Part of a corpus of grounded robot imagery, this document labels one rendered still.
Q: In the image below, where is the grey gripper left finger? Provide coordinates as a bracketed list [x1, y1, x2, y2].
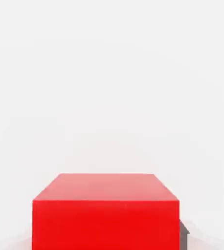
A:
[9, 233, 33, 250]

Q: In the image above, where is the small red cube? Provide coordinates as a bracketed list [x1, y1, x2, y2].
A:
[32, 173, 180, 250]

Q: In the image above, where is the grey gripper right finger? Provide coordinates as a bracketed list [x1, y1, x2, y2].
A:
[179, 218, 209, 250]

